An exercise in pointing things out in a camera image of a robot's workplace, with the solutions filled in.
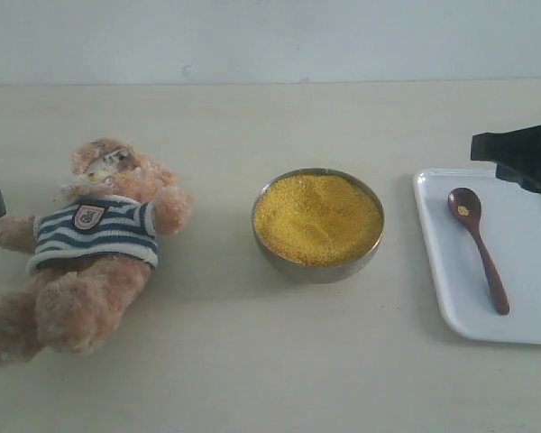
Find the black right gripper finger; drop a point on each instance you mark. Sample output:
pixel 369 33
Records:
pixel 518 149
pixel 507 174

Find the dark wooden spoon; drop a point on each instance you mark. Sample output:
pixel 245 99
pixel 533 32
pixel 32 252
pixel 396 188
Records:
pixel 465 206

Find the tan teddy bear striped shirt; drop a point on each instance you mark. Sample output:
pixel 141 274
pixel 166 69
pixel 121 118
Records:
pixel 90 259

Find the white plastic tray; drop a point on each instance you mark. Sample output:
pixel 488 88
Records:
pixel 511 230

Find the yellow millet grain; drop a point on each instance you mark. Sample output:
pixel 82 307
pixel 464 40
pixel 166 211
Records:
pixel 317 220

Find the steel bowl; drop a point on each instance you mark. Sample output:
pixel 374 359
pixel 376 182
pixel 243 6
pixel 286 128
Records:
pixel 317 274

